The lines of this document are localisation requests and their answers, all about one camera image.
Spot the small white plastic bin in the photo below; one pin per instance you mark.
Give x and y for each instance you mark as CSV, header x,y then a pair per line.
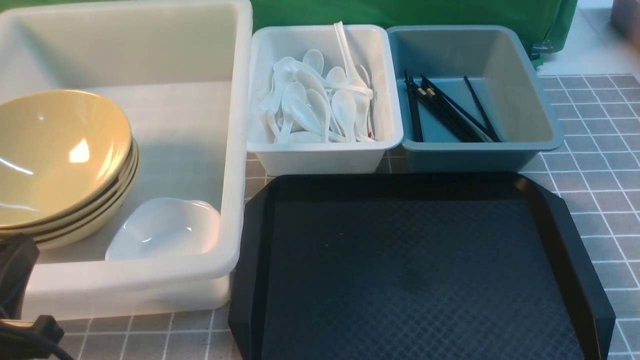
x,y
311,56

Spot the white square sauce dish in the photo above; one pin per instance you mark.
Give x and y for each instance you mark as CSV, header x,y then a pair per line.
x,y
153,230

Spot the tan noodle bowl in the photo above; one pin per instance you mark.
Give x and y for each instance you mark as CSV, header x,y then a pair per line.
x,y
59,149

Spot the white spoon bin centre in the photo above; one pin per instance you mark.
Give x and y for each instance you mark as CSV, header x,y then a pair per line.
x,y
320,108

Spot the white ceramic soup spoon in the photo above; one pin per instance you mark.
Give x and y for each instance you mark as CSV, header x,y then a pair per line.
x,y
344,109

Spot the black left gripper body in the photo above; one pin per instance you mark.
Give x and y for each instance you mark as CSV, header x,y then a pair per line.
x,y
36,338

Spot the teal plastic bin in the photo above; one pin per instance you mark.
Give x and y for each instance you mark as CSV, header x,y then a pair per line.
x,y
498,67

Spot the lone black chopstick in bin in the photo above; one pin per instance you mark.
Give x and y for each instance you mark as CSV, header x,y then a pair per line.
x,y
488,127

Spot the black chopstick gold tip bin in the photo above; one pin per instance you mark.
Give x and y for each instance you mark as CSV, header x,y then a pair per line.
x,y
440,114

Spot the black serving tray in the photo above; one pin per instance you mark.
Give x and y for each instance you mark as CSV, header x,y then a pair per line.
x,y
423,266

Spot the top stacked tan bowl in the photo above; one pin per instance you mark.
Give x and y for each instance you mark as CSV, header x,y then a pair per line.
x,y
95,206

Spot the lower stacked tan bowl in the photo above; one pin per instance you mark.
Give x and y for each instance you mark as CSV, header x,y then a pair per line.
x,y
83,229

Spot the black chopstick in teal bin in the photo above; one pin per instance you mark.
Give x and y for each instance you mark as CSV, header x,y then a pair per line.
x,y
467,121

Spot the white dish in tub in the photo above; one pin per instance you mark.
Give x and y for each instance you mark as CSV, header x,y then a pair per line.
x,y
202,222

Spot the black chopstick gold band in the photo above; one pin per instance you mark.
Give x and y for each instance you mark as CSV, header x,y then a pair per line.
x,y
413,109

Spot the large white plastic tub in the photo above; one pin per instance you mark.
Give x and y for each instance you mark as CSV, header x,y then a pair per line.
x,y
179,69

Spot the stacked tan bowl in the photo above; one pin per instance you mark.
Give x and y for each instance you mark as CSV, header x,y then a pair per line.
x,y
95,206
83,229

